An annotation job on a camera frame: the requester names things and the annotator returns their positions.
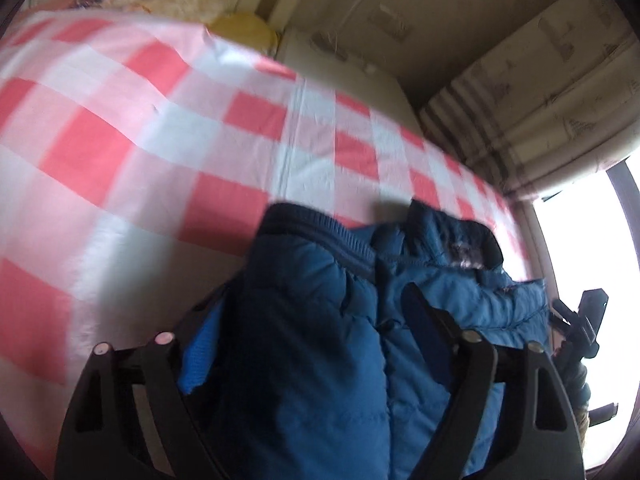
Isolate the blue quilted jacket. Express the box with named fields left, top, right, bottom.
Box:
left=177, top=200, right=555, bottom=480

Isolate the pink checked blanket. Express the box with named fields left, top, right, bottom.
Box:
left=0, top=7, right=533, bottom=466

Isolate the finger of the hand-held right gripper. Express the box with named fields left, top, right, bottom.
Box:
left=549, top=287, right=609, bottom=361

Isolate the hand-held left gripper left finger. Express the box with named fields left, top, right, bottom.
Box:
left=55, top=285, right=236, bottom=480

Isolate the window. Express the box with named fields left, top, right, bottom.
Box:
left=532, top=157, right=640, bottom=468

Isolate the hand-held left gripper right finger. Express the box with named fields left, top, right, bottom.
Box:
left=402, top=282, right=587, bottom=480

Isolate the white nightstand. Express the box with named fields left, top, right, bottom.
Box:
left=276, top=26, right=418, bottom=128

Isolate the sailboat print curtain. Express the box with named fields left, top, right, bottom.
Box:
left=419, top=0, right=640, bottom=203

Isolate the yellow pillow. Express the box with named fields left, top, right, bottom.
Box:
left=209, top=11, right=279, bottom=57

